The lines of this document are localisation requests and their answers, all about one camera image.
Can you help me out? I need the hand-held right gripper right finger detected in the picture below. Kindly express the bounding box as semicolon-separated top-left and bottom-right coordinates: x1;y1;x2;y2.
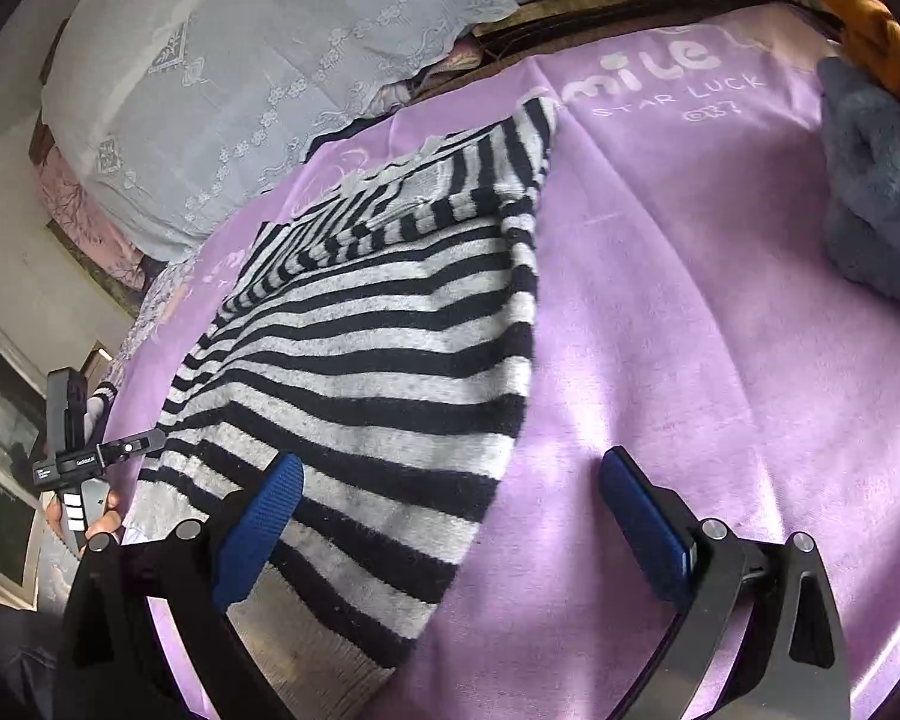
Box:
598;446;852;720

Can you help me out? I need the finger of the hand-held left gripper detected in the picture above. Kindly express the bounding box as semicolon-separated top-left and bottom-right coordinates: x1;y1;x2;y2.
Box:
99;429;167;467

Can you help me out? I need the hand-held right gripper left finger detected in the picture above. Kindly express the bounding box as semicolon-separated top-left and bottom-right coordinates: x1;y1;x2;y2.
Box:
58;452;305;720

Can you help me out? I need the black and grey striped sweater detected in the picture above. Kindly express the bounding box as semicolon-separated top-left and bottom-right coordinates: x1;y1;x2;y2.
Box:
124;94;560;720

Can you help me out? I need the person's left hand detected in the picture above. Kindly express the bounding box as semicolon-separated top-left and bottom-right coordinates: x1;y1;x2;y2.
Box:
43;491;125;560

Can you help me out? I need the glazed door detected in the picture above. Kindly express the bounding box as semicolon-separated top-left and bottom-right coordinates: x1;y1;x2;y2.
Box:
0;311;61;608

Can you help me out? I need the purple floral bed sheet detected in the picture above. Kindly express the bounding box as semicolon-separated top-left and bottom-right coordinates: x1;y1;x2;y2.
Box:
116;262;218;383

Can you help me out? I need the purple printed blanket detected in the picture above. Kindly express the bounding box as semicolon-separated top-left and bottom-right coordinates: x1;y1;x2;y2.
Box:
109;0;900;720

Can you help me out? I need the pink floral quilt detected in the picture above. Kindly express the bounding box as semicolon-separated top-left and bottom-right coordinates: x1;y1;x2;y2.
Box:
37;146;158;293

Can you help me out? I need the person's leg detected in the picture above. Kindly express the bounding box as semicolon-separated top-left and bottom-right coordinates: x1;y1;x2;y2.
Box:
0;598;72;720

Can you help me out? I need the grey fleece cloth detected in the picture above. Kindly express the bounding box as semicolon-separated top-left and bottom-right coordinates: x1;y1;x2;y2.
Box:
817;56;900;312

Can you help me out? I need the pink folded cloth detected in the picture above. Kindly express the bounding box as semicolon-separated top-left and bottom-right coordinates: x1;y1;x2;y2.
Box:
375;41;496;102

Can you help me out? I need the brown woven mat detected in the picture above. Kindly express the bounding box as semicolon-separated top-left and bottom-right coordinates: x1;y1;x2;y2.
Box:
412;0;725;102

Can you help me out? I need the orange cloth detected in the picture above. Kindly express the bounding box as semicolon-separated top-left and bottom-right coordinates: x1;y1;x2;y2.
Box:
817;0;900;132

